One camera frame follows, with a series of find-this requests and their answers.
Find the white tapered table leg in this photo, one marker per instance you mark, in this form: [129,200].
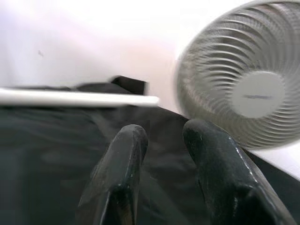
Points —
[70,98]

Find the white pedestal fan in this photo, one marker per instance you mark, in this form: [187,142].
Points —
[246,75]

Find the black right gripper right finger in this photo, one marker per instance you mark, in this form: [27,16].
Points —
[225,178]

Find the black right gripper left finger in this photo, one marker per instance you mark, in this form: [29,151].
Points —
[117,175]

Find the black table cloth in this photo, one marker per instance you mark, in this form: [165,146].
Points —
[58,140]

